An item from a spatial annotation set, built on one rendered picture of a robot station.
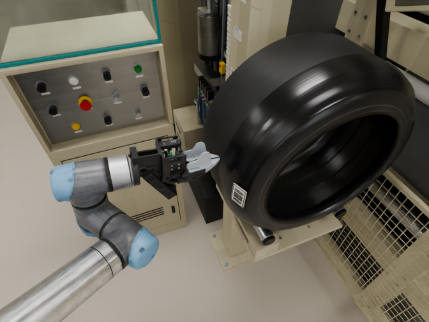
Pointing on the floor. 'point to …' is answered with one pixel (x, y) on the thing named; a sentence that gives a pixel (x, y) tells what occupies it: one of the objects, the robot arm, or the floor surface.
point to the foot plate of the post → (228, 262)
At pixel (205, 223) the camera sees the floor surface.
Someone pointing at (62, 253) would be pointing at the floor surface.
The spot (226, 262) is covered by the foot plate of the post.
